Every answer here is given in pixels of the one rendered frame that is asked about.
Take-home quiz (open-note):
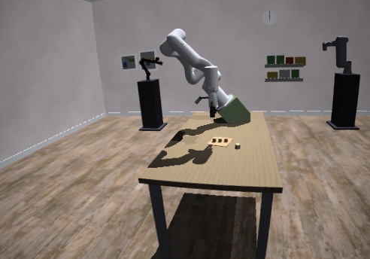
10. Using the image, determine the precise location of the brown square mat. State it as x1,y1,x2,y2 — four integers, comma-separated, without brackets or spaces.
207,137,233,147

